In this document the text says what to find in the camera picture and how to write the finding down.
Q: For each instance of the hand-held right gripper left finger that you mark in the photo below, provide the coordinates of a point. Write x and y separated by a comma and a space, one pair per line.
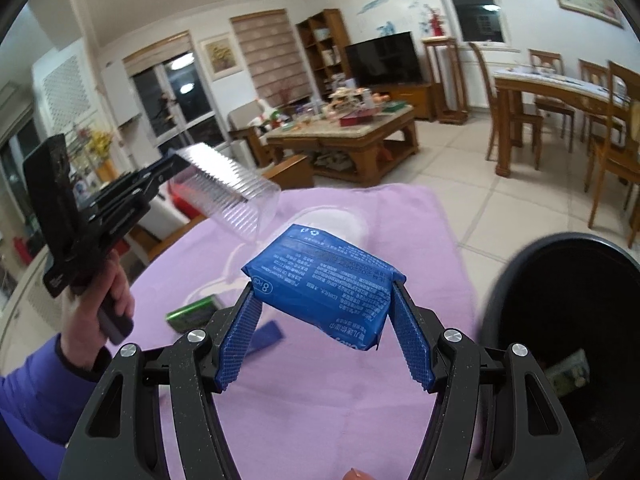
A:
237, 340

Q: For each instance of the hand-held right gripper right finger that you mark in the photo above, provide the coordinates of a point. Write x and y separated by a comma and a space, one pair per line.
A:
412, 340

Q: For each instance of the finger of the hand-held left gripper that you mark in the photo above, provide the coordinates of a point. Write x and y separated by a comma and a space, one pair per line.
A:
155, 170
125, 210

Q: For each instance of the clear plastic cup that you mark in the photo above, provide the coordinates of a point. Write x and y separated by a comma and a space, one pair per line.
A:
230, 195

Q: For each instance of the blue tissue packet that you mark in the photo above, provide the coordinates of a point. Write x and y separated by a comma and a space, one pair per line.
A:
325, 280

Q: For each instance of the white green carton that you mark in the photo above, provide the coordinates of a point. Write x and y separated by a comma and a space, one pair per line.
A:
567, 367

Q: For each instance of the black trash bin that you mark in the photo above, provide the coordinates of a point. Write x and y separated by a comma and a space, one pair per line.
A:
590, 285

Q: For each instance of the person's left forearm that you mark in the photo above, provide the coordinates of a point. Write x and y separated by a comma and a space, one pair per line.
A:
35, 400

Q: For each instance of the person's left hand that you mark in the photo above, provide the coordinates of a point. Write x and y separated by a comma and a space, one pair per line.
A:
82, 330

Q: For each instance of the blue wrapper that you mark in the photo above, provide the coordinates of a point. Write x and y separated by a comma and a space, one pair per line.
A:
267, 335

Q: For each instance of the green box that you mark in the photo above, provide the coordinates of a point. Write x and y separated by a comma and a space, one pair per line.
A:
192, 312

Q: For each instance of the yellow flowers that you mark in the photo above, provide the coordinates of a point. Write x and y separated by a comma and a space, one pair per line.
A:
100, 145

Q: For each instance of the glass balcony door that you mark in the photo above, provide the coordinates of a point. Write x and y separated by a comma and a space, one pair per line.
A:
170, 95

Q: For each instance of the purple cloth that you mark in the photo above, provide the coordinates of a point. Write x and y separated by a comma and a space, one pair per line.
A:
425, 240

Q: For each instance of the framed flower picture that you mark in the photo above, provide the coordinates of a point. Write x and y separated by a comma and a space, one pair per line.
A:
222, 55

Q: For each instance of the striped window blind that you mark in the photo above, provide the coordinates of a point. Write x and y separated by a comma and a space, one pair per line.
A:
272, 55

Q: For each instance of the wooden coffee table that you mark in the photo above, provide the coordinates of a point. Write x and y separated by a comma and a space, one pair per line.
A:
350, 140

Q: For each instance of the wooden bookshelf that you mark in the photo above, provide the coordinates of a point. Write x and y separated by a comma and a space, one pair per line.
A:
325, 45

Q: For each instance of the wooden television cabinet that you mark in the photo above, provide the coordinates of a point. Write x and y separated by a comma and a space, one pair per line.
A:
412, 100

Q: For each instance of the wooden dining chair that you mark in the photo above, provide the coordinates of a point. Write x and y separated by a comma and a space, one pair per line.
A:
615, 150
595, 72
505, 115
545, 60

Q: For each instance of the black television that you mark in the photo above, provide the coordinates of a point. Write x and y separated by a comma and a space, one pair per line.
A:
382, 60

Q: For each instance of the wooden plant stand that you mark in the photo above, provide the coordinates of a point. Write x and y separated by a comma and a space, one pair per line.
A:
445, 80

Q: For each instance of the wooden dining table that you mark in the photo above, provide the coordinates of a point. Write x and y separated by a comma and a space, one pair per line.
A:
550, 87

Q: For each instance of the red flower vase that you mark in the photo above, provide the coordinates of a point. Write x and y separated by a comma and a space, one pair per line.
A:
436, 25

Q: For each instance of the window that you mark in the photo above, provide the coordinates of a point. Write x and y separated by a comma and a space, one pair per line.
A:
475, 10

